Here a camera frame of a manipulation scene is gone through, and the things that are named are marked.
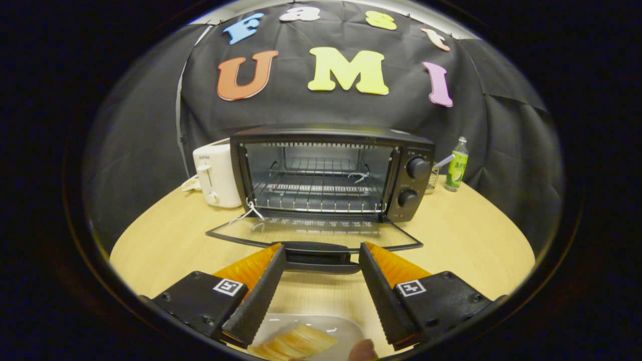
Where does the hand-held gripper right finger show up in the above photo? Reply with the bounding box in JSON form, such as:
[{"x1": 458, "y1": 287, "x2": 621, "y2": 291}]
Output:
[{"x1": 359, "y1": 242, "x2": 507, "y2": 351}]

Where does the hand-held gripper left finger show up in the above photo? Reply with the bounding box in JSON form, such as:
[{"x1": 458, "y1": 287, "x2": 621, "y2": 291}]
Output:
[{"x1": 150, "y1": 243, "x2": 287, "y2": 346}]

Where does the ridged yellow bread roll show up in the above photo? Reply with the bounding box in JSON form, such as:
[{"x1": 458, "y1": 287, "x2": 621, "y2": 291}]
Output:
[{"x1": 249, "y1": 324, "x2": 338, "y2": 361}]

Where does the black toaster oven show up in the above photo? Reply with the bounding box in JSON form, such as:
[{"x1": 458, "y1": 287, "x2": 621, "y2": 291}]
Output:
[{"x1": 206, "y1": 125, "x2": 436, "y2": 275}]

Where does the white pop-up toaster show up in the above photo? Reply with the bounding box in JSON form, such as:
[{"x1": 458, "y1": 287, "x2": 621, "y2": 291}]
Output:
[{"x1": 193, "y1": 140, "x2": 243, "y2": 209}]

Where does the white plate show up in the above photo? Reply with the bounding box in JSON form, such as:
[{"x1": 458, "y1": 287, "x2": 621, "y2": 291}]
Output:
[{"x1": 248, "y1": 313, "x2": 367, "y2": 361}]

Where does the green label drink bottle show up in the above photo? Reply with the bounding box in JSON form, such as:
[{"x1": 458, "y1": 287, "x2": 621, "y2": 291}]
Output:
[{"x1": 444, "y1": 137, "x2": 469, "y2": 192}]

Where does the long white string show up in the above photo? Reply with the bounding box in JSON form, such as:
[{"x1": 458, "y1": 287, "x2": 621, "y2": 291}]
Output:
[{"x1": 230, "y1": 201, "x2": 265, "y2": 225}]

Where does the small metal wire holder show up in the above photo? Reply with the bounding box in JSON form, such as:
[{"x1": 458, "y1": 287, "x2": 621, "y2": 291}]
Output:
[{"x1": 425, "y1": 154, "x2": 455, "y2": 194}]

